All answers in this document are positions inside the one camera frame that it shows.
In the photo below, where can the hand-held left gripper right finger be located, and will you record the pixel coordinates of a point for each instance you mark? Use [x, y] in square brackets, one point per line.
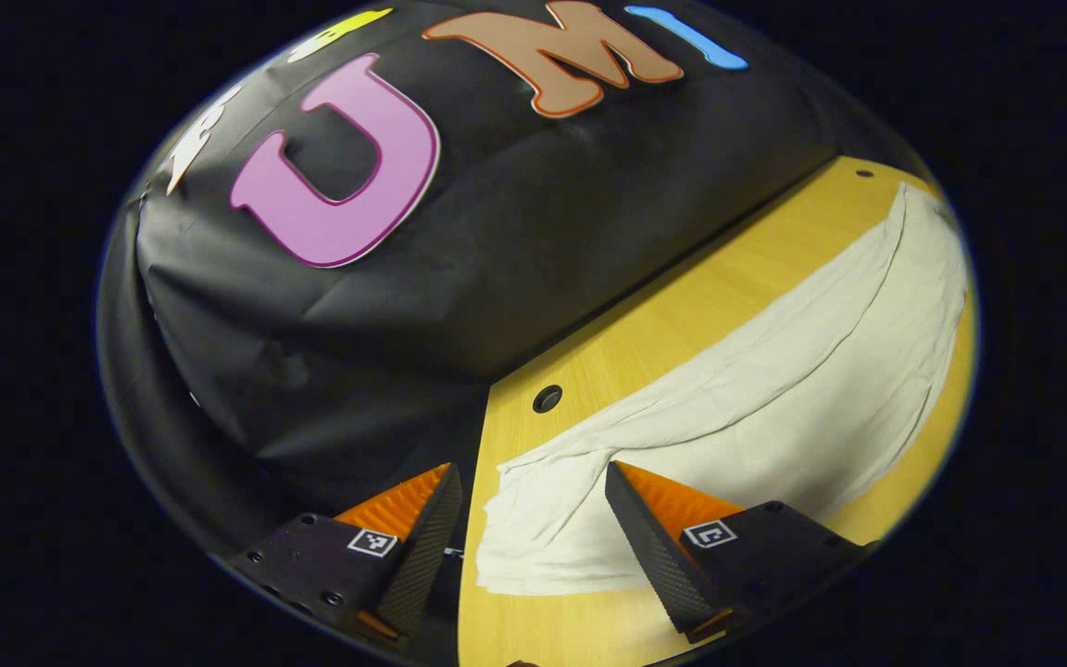
[654, 556]

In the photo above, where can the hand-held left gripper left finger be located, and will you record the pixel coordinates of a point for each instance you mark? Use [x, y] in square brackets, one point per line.
[422, 556]

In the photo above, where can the white jeans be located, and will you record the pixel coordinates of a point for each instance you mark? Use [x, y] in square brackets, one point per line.
[793, 408]

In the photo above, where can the black backdrop cloth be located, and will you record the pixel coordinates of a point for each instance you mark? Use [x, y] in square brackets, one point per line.
[543, 232]

